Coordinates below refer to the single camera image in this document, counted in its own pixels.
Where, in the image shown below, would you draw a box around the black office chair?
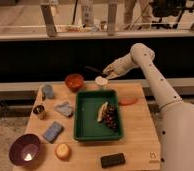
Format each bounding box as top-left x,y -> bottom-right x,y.
149,0 -> 194,29

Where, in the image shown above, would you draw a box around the green plastic tray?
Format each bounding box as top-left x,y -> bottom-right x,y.
74,90 -> 123,141

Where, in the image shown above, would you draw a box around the dark grape bunch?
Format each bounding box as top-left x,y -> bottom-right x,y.
103,105 -> 117,131

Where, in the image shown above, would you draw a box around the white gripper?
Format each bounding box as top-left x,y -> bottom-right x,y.
103,56 -> 133,80

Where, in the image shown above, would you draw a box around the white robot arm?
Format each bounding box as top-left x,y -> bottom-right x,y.
103,43 -> 194,171

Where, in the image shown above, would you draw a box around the black rectangular block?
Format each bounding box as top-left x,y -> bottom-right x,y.
100,153 -> 125,168

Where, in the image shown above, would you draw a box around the purple bowl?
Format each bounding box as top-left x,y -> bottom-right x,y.
9,134 -> 41,166

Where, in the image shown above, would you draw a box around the banana slice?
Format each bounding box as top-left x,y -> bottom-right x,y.
97,102 -> 108,122

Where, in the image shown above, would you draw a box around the white paper cup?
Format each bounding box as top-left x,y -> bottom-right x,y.
95,76 -> 108,90

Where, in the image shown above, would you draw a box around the orange red bowl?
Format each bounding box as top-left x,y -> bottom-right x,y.
65,74 -> 84,92

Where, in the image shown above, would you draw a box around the small metal can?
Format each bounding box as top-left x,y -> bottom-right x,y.
33,105 -> 46,120

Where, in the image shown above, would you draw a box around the blue grey cup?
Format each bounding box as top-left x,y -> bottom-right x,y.
41,84 -> 54,100

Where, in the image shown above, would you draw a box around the crumpled blue cloth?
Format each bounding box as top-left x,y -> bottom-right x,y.
55,102 -> 73,117

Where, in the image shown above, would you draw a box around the yellow round fruit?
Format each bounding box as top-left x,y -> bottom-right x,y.
55,143 -> 71,160

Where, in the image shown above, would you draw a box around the blue sponge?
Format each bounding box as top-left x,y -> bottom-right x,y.
43,121 -> 64,143

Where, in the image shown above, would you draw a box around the orange carrot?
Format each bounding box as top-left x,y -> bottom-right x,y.
118,98 -> 138,106

